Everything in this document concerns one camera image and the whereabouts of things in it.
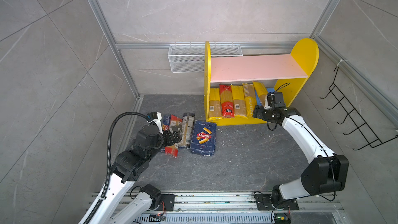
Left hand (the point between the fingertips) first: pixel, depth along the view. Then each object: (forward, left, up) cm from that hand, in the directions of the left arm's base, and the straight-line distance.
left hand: (173, 125), depth 67 cm
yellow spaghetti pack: (+34, -54, -14) cm, 65 cm away
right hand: (+15, -46, -11) cm, 50 cm away
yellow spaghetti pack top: (+17, -21, -13) cm, 30 cm away
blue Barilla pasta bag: (+6, -14, -25) cm, 29 cm away
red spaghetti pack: (+29, -30, -12) cm, 43 cm away
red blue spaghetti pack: (+21, +8, -26) cm, 35 cm away
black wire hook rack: (-11, -79, +4) cm, 80 cm away
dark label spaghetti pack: (+18, -4, -26) cm, 33 cm away
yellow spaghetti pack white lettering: (+26, -44, -12) cm, 52 cm away
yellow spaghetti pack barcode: (+25, -37, -14) cm, 47 cm away
